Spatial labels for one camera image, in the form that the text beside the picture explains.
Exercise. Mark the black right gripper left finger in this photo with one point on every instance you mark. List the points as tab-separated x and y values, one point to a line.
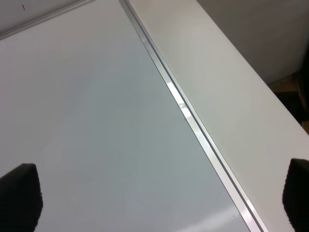
21	200

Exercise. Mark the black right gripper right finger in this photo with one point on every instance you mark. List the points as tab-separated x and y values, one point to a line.
295	197

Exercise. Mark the white framed whiteboard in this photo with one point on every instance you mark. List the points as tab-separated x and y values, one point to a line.
85	98

